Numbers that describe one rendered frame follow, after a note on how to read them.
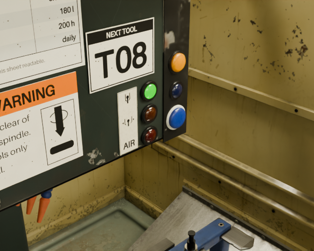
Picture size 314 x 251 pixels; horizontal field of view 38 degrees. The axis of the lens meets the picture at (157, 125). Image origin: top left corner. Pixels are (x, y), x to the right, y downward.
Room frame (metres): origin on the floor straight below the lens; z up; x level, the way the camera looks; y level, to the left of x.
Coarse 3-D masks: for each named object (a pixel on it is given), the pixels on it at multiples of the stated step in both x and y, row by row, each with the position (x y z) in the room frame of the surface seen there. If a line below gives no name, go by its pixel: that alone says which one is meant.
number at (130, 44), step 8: (128, 40) 0.52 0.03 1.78; (136, 40) 0.52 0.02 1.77; (144, 40) 0.53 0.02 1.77; (120, 48) 0.51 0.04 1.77; (128, 48) 0.51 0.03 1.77; (136, 48) 0.52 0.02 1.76; (144, 48) 0.53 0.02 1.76; (120, 56) 0.51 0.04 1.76; (128, 56) 0.51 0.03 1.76; (136, 56) 0.52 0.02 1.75; (144, 56) 0.53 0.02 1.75; (120, 64) 0.51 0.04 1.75; (128, 64) 0.51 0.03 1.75; (136, 64) 0.52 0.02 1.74; (144, 64) 0.53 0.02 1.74; (120, 72) 0.51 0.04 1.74; (128, 72) 0.51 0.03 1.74; (136, 72) 0.52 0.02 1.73
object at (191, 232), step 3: (189, 231) 0.71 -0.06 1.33; (192, 231) 0.71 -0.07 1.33; (189, 234) 0.70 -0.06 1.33; (192, 234) 0.70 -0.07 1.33; (189, 237) 0.71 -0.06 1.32; (192, 237) 0.70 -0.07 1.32; (189, 240) 0.71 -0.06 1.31; (192, 240) 0.71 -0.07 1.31; (189, 243) 0.70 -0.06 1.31; (192, 243) 0.70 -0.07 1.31; (189, 246) 0.70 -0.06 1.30; (192, 246) 0.70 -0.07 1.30
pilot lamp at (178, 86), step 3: (177, 84) 0.57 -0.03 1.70; (174, 87) 0.56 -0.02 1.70; (177, 87) 0.56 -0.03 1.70; (180, 87) 0.57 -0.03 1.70; (174, 90) 0.56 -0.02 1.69; (177, 90) 0.56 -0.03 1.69; (180, 90) 0.57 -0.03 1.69; (174, 93) 0.56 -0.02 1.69; (177, 93) 0.56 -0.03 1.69; (180, 93) 0.57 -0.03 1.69; (174, 96) 0.56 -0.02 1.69; (177, 96) 0.57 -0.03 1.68
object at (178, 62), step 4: (176, 56) 0.56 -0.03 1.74; (180, 56) 0.56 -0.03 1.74; (184, 56) 0.57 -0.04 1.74; (172, 60) 0.56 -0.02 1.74; (176, 60) 0.56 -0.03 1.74; (180, 60) 0.56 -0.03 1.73; (184, 60) 0.57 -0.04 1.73; (172, 64) 0.56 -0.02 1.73; (176, 64) 0.56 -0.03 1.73; (180, 64) 0.56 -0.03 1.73; (184, 64) 0.57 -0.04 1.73; (172, 68) 0.56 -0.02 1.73; (176, 68) 0.56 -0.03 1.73; (180, 68) 0.56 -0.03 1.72
